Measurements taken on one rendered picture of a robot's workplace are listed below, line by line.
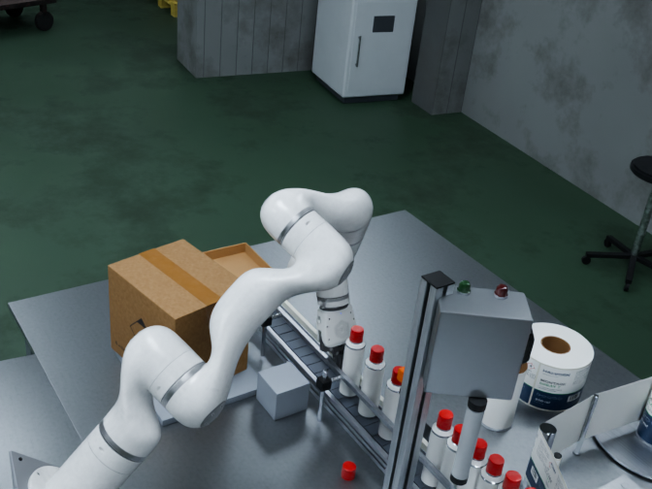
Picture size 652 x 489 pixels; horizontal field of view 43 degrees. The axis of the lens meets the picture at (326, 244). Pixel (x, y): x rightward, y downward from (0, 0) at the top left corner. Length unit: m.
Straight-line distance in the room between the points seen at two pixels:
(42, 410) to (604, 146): 4.21
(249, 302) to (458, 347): 0.42
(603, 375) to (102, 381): 1.38
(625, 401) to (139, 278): 1.26
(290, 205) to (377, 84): 5.02
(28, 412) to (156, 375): 0.61
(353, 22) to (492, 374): 4.99
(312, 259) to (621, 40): 4.08
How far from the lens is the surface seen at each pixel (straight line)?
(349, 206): 1.73
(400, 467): 1.80
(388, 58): 6.61
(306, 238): 1.64
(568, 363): 2.25
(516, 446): 2.17
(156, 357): 1.69
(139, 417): 1.74
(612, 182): 5.62
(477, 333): 1.54
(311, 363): 2.29
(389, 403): 2.02
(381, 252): 2.93
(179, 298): 2.09
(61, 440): 2.15
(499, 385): 1.62
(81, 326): 2.50
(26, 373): 2.36
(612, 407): 2.20
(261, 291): 1.65
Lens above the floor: 2.30
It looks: 30 degrees down
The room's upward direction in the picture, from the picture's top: 6 degrees clockwise
